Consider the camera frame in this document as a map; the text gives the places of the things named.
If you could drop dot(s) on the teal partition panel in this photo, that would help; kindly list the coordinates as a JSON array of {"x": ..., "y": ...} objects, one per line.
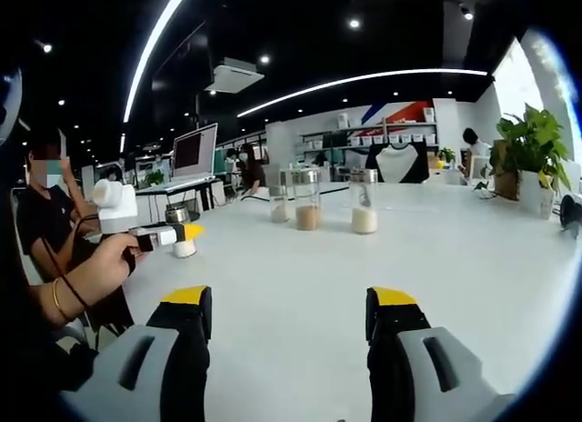
[{"x": 219, "y": 163}]

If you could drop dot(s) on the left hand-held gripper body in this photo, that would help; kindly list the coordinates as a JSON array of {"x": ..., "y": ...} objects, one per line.
[{"x": 118, "y": 208}]

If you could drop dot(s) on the small green desk plant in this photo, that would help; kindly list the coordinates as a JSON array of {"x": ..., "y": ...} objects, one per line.
[{"x": 154, "y": 178}]

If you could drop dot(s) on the green plant in white pot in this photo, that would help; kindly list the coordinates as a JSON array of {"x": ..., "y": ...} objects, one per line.
[{"x": 536, "y": 135}]

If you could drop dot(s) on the tall seasoning bottle cream powder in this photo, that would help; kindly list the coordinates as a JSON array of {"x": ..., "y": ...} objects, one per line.
[{"x": 364, "y": 222}]

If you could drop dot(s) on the white laptop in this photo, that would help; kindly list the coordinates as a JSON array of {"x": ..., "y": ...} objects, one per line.
[{"x": 193, "y": 153}]

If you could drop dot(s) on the shelf with white bins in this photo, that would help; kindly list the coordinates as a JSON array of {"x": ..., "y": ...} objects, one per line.
[{"x": 400, "y": 137}]

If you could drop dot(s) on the person's left hand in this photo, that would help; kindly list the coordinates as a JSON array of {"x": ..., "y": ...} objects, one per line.
[{"x": 100, "y": 267}]

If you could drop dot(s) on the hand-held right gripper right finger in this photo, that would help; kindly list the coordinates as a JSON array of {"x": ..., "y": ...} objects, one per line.
[{"x": 404, "y": 372}]

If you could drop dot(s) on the tall seasoning bottle brown granules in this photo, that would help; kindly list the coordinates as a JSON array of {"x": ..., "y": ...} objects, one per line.
[{"x": 308, "y": 218}]

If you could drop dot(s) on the small plant in yellow pot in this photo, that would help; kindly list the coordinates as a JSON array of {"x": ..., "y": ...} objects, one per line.
[{"x": 446, "y": 156}]

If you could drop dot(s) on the black track spotlight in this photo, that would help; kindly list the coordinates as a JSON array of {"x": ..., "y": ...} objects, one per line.
[{"x": 464, "y": 10}]

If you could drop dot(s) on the white chest-worn device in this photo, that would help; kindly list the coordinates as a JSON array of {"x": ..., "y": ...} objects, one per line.
[{"x": 10, "y": 103}]

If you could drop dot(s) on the ceiling air conditioner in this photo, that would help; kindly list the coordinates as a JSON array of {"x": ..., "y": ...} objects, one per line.
[{"x": 234, "y": 76}]

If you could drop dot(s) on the black hanging screen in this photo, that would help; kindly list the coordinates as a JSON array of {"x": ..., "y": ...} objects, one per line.
[{"x": 182, "y": 72}]

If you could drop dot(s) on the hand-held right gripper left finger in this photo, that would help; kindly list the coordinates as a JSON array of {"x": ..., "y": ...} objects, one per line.
[{"x": 173, "y": 372}]

